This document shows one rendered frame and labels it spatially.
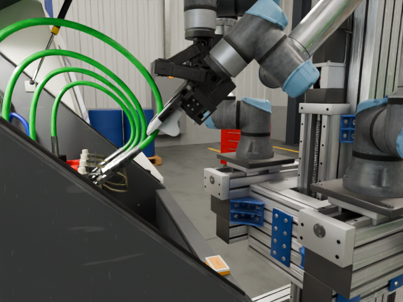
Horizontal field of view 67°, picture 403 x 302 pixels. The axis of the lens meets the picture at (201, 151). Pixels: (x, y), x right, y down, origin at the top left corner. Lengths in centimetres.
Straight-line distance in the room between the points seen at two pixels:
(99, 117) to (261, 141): 448
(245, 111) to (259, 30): 58
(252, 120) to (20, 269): 92
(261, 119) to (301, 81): 55
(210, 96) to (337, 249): 44
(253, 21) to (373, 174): 46
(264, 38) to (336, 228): 44
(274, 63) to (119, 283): 46
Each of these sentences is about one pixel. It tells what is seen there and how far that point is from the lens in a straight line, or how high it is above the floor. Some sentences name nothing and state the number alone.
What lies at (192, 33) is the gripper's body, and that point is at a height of 141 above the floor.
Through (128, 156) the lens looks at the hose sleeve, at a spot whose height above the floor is 114.
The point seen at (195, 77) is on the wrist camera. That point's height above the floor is 131.
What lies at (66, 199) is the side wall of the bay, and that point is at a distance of 38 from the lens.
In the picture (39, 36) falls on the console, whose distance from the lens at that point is 108.
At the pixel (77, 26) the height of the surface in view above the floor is 141.
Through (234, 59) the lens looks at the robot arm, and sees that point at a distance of 62.
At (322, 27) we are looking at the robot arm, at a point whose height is 143.
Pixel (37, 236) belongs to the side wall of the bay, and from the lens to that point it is 40.
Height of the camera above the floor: 127
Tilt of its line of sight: 10 degrees down
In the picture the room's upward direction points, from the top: straight up
